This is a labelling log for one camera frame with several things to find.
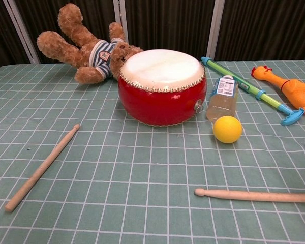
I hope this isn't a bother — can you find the green blue water pump toy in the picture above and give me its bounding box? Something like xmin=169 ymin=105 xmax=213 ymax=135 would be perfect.
xmin=200 ymin=56 xmax=305 ymax=127

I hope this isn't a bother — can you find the yellow ball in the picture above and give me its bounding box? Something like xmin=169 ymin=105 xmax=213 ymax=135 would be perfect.
xmin=212 ymin=115 xmax=243 ymax=144

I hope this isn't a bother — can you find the red drum white skin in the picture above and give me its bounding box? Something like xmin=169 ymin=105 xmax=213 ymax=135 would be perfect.
xmin=116 ymin=49 xmax=208 ymax=127

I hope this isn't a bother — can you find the clear plastic drink bottle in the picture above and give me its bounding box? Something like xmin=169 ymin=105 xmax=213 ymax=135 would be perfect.
xmin=205 ymin=75 xmax=239 ymax=122

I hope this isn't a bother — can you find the orange rubber chicken toy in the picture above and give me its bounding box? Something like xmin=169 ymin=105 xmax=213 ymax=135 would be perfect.
xmin=251 ymin=65 xmax=305 ymax=114

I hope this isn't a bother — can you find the green checked tablecloth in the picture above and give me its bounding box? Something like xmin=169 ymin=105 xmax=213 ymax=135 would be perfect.
xmin=0 ymin=59 xmax=305 ymax=244

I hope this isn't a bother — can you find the white screen frame post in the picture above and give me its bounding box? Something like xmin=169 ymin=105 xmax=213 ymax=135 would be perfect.
xmin=4 ymin=0 xmax=40 ymax=64
xmin=113 ymin=0 xmax=129 ymax=43
xmin=206 ymin=0 xmax=225 ymax=62

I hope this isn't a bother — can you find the brown teddy bear striped shirt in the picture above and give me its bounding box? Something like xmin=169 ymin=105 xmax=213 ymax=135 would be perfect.
xmin=37 ymin=4 xmax=144 ymax=84

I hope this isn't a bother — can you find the wooden drumstick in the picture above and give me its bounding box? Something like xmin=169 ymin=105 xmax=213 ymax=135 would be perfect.
xmin=4 ymin=124 xmax=81 ymax=213
xmin=194 ymin=188 xmax=305 ymax=204

